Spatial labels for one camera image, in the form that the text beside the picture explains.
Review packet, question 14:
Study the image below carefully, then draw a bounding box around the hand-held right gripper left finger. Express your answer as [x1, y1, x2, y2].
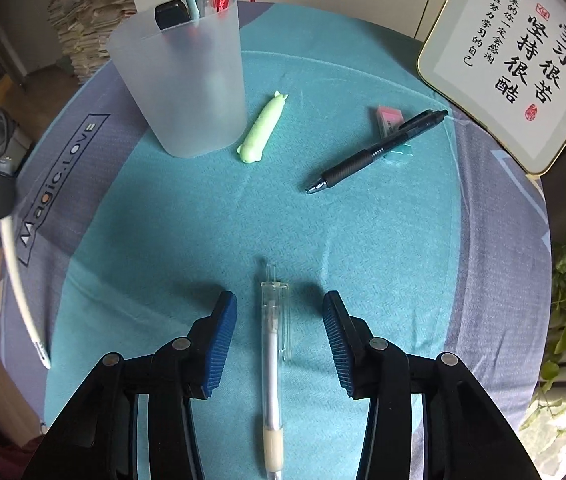
[22, 290, 239, 480]

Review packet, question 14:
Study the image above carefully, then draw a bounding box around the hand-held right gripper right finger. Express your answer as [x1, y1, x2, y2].
[320, 290, 541, 480]

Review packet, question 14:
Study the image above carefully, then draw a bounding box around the clear white pen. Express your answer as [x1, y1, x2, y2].
[259, 259, 291, 480]

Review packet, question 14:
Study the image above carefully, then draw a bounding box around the frosted plastic pen cup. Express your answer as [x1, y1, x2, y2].
[107, 0, 249, 159]

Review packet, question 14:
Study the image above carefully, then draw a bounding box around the black pen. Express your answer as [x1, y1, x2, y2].
[304, 109, 450, 195]

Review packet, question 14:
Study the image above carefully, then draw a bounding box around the tall pile of books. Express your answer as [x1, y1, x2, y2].
[46, 0, 136, 83]

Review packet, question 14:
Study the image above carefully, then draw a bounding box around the light green novelty pen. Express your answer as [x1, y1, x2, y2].
[236, 90, 289, 163]

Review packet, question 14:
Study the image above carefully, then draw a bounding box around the pink eraser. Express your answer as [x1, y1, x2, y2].
[375, 105, 407, 136]

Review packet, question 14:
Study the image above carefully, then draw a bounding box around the framed calligraphy board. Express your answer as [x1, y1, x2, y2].
[415, 0, 566, 177]

